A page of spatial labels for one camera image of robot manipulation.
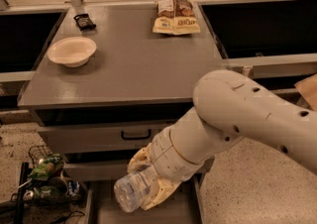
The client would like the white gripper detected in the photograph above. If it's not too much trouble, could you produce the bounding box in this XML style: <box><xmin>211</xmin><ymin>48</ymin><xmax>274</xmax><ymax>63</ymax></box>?
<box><xmin>127</xmin><ymin>126</ymin><xmax>213</xmax><ymax>210</ymax></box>

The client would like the clear plastic water bottle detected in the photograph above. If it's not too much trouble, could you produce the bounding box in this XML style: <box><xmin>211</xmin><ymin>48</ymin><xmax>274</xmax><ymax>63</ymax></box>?
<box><xmin>114</xmin><ymin>166</ymin><xmax>158</xmax><ymax>213</ymax></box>

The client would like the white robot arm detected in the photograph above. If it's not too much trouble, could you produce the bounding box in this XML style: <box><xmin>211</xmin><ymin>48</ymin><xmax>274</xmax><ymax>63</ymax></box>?
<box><xmin>128</xmin><ymin>70</ymin><xmax>317</xmax><ymax>210</ymax></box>

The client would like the grey open bottom drawer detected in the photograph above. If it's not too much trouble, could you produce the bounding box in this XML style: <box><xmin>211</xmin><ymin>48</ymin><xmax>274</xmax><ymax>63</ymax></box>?
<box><xmin>83</xmin><ymin>174</ymin><xmax>205</xmax><ymax>224</ymax></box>

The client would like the grey top drawer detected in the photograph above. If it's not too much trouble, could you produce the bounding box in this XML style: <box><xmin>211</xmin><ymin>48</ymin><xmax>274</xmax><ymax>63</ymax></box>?
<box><xmin>38</xmin><ymin>120</ymin><xmax>172</xmax><ymax>154</ymax></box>

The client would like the grey middle drawer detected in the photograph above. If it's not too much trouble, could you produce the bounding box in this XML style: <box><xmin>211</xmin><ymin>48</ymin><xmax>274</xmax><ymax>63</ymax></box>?
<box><xmin>62</xmin><ymin>158</ymin><xmax>216</xmax><ymax>182</ymax></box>

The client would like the grey drawer cabinet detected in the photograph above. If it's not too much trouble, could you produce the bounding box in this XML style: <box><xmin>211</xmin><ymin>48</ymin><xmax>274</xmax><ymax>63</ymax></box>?
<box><xmin>17</xmin><ymin>2</ymin><xmax>239</xmax><ymax>224</ymax></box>

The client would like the soda can in basket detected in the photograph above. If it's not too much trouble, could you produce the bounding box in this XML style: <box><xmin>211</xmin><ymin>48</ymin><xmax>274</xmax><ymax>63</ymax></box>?
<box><xmin>68</xmin><ymin>180</ymin><xmax>80</xmax><ymax>199</ymax></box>

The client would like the green chip bag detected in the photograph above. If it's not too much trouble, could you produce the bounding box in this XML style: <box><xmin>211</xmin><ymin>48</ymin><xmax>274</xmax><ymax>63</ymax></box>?
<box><xmin>29</xmin><ymin>154</ymin><xmax>64</xmax><ymax>181</ymax></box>

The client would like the cream ceramic bowl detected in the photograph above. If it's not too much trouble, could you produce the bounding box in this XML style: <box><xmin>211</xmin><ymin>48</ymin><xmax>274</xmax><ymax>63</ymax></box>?
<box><xmin>48</xmin><ymin>37</ymin><xmax>97</xmax><ymax>67</ymax></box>

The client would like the brown and yellow snack bag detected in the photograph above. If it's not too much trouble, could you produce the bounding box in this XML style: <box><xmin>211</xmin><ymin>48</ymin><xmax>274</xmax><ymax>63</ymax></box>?
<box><xmin>153</xmin><ymin>0</ymin><xmax>200</xmax><ymax>36</ymax></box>

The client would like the small black snack packet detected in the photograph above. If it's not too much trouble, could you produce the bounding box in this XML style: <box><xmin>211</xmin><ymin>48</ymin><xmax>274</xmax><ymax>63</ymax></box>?
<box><xmin>73</xmin><ymin>14</ymin><xmax>96</xmax><ymax>31</ymax></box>

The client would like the brown cardboard box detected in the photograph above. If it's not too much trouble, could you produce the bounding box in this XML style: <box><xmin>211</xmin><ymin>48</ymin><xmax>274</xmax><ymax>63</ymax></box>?
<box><xmin>295</xmin><ymin>74</ymin><xmax>317</xmax><ymax>111</ymax></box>

